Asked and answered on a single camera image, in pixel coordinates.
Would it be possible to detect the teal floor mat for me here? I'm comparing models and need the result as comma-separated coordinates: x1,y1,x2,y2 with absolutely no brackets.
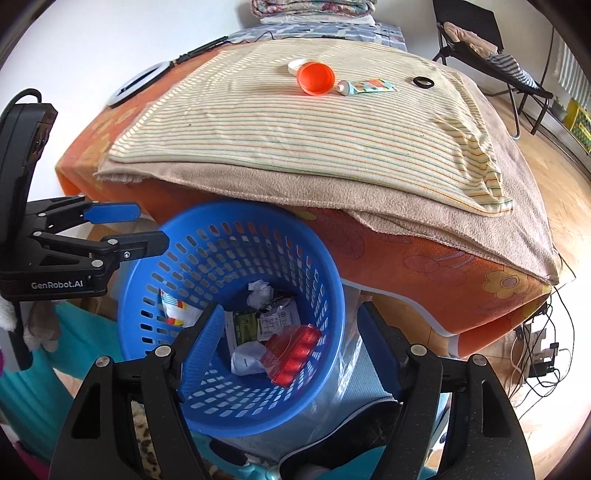
342,342,394,403

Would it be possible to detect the teal cloth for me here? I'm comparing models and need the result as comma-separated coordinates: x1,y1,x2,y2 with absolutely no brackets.
0,300,122,463

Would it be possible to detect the folded floral quilt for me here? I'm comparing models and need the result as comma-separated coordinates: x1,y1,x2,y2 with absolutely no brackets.
250,0,377,18

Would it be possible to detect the bundle of black floor cables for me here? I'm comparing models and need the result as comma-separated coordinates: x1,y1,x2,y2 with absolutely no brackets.
508,258,578,408

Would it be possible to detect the striped yellow blanket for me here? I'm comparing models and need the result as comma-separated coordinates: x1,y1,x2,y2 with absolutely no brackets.
95,37,514,217

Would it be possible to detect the black slipper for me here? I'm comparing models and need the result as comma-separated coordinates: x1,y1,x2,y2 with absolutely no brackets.
281,399,408,480

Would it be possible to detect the black cable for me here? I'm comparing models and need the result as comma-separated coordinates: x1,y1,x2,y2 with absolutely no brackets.
228,28,279,44

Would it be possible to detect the folded white sheet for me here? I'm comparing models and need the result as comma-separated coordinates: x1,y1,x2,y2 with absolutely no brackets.
260,14,376,27

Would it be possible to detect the power strip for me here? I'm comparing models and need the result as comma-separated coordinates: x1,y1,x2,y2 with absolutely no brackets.
522,318,562,377

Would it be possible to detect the teal tube with colourful print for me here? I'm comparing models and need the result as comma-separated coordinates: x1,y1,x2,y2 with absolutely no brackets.
336,78,397,97

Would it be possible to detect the white packet with black stripes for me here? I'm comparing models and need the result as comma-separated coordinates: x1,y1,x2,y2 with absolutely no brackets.
257,298,296,342

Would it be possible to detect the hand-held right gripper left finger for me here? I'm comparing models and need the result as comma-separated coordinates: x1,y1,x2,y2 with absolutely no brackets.
48,302,227,480

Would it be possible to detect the leopard print cloth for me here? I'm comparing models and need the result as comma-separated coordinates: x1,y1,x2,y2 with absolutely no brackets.
131,401,163,480

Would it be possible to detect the clear plastic bag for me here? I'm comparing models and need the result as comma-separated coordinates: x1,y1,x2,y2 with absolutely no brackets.
222,342,403,459

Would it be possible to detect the black metal clothes rack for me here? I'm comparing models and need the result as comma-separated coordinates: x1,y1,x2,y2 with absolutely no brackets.
531,18,591,160

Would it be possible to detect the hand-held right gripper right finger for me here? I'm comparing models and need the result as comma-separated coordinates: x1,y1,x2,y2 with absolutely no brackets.
356,301,536,480

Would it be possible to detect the striped hanging towel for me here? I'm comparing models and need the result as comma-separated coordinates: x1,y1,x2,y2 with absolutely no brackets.
556,37,579,89

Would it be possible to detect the green packet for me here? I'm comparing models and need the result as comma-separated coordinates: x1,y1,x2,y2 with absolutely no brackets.
226,310,262,354

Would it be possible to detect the black folding chair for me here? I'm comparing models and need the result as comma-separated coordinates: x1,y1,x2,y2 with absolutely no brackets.
431,0,554,140

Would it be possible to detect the ring light with black stand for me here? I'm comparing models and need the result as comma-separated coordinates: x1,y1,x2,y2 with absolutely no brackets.
107,36,230,110

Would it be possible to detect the beige blanket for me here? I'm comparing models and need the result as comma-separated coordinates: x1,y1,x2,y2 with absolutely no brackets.
95,65,559,285

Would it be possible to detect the yellow crate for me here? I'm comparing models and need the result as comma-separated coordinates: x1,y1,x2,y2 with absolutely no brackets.
564,98,591,156

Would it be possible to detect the orange floral mattress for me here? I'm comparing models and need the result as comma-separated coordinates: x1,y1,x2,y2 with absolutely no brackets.
54,46,553,361

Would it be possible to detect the beige garment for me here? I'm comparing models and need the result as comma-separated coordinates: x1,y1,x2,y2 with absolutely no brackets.
445,22,502,59

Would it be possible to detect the small white tissue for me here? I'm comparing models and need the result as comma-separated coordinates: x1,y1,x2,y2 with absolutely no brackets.
247,280,274,310

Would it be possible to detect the blue plastic basket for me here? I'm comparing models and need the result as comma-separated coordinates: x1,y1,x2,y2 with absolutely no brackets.
117,199,347,438

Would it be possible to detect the red packet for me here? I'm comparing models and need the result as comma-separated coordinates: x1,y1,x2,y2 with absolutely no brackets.
263,324,322,387

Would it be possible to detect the striped garment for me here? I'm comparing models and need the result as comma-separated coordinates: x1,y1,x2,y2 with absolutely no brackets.
485,53,541,91

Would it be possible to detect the orange plastic cup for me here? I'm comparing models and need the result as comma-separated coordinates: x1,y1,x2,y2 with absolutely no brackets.
297,62,336,97

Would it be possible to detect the blue checked bed sheet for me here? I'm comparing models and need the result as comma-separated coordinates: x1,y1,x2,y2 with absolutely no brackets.
226,21,407,52

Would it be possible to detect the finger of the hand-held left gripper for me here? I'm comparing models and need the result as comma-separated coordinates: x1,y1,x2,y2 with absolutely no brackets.
31,231,171,271
28,196,142,234

